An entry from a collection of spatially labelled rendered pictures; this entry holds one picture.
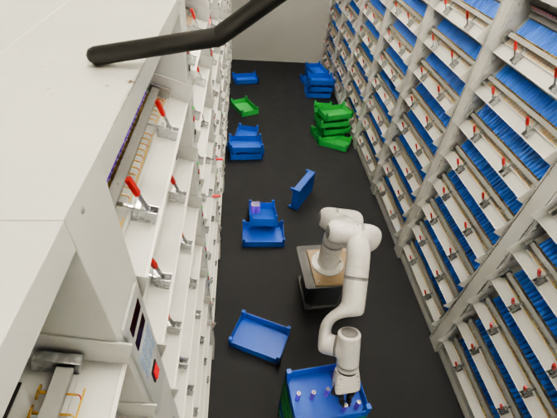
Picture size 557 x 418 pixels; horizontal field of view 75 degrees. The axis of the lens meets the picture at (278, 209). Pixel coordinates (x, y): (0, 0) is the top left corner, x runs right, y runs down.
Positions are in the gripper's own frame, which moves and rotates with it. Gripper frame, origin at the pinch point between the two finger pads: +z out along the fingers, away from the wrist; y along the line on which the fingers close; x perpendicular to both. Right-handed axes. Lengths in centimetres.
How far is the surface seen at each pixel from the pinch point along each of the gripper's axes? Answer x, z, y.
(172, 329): 27, -61, 58
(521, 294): -4, -35, -76
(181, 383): 22, -40, 58
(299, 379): -15.2, 0.9, 14.5
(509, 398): 4, 11, -73
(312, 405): -5.2, 5.5, 11.9
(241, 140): -244, -70, 13
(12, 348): 84, -101, 59
